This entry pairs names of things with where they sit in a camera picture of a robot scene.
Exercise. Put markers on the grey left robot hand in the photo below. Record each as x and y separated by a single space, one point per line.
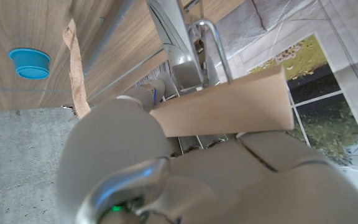
120 149

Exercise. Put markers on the blue plastic lid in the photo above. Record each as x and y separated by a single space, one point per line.
30 62

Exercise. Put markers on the wooden slat with metal clips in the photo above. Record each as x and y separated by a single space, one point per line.
228 105

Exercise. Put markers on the printed window scene backdrop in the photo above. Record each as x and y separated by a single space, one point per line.
322 93

